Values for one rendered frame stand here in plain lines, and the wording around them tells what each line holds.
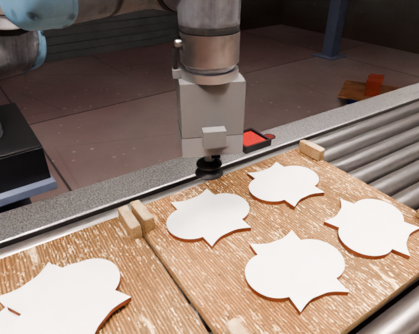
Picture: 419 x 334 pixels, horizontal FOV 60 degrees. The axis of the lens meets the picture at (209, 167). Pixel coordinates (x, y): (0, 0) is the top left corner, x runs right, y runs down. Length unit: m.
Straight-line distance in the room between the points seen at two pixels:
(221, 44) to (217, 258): 0.29
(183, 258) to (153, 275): 0.05
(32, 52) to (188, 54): 0.51
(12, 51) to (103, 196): 0.36
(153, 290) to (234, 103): 0.26
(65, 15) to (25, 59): 0.48
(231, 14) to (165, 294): 0.35
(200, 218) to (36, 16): 0.36
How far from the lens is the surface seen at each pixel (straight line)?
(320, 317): 0.49
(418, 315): 0.57
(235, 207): 0.61
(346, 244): 0.58
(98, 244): 0.58
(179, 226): 0.57
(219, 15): 0.43
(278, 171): 0.71
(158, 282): 0.51
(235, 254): 0.54
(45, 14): 0.40
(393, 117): 1.13
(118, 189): 0.72
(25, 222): 0.70
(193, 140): 0.48
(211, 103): 0.46
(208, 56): 0.44
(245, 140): 0.85
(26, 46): 0.88
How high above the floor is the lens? 1.32
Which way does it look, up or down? 32 degrees down
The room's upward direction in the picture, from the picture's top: straight up
